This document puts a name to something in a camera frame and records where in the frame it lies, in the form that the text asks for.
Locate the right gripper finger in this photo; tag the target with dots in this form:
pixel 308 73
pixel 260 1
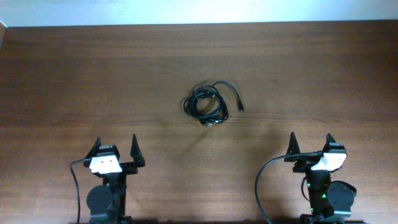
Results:
pixel 330 140
pixel 293 147

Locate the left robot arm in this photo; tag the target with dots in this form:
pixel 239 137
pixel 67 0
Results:
pixel 107 202

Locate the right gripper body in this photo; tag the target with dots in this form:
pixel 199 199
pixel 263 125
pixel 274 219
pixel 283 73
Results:
pixel 300 167

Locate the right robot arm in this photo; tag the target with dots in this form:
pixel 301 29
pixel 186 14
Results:
pixel 330 200

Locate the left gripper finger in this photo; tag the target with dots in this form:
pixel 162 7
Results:
pixel 94 150
pixel 136 153

